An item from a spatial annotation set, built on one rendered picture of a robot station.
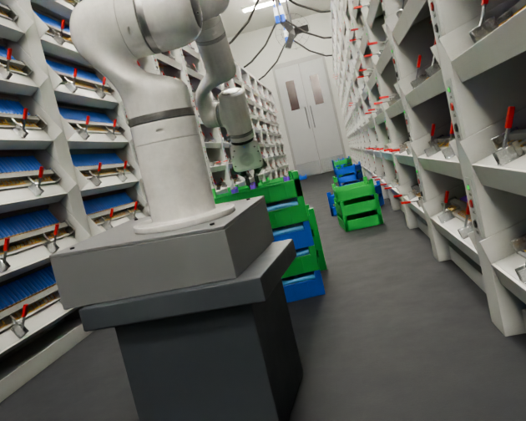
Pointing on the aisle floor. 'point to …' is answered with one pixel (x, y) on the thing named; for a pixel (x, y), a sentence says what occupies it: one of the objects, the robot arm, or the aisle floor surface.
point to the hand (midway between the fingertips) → (252, 180)
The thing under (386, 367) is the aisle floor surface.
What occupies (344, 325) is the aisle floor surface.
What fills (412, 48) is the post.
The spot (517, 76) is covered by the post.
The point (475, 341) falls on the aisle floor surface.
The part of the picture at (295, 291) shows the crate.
